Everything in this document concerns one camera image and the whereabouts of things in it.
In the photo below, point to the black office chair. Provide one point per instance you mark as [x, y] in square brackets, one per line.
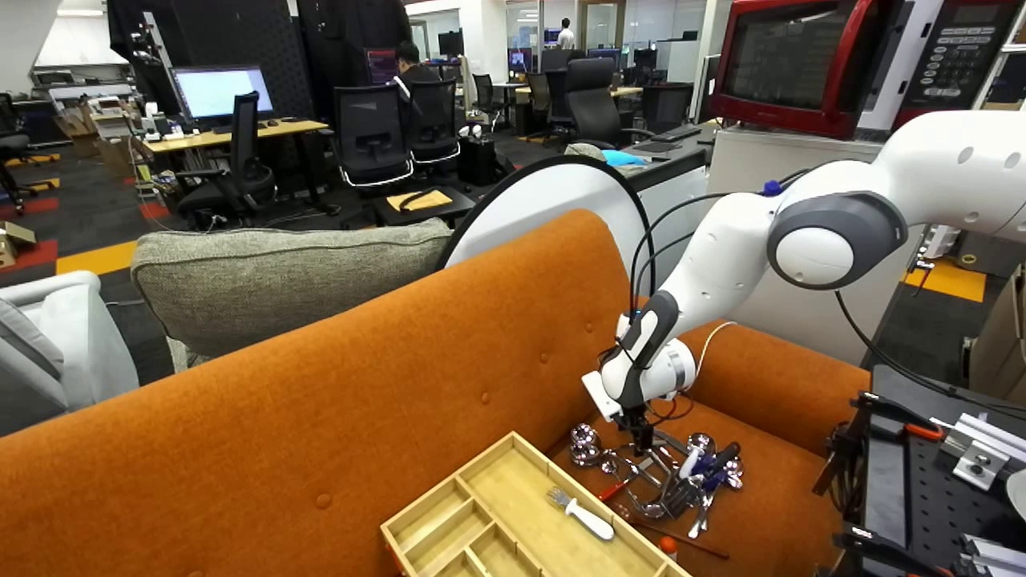
[238, 162]
[373, 136]
[436, 120]
[666, 108]
[595, 97]

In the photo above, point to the white shelf rack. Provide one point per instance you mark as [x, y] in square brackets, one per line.
[1011, 76]

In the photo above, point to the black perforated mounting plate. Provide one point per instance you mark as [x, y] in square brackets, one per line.
[941, 500]

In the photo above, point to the wooden cutlery tray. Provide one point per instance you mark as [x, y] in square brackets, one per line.
[502, 515]

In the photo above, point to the yellow folder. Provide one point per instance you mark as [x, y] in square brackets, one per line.
[422, 201]

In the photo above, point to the thin red stick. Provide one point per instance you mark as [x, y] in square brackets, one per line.
[694, 547]

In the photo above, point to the grey cushion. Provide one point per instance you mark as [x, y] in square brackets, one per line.
[278, 284]

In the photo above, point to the aluminium bracket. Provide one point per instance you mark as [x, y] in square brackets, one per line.
[984, 450]

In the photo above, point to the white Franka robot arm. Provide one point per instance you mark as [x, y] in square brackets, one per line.
[739, 245]

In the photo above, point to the seated person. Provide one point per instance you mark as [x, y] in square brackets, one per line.
[410, 63]

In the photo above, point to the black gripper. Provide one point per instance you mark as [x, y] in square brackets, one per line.
[637, 415]

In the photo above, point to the computer monitor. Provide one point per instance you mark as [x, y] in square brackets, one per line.
[224, 91]

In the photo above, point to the wooden office desk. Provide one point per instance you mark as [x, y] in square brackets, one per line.
[235, 136]

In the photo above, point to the white grey armchair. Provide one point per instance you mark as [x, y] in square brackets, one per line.
[53, 355]

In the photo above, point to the orange fabric sofa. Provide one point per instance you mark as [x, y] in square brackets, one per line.
[322, 427]

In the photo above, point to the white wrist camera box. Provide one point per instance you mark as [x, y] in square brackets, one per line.
[600, 400]

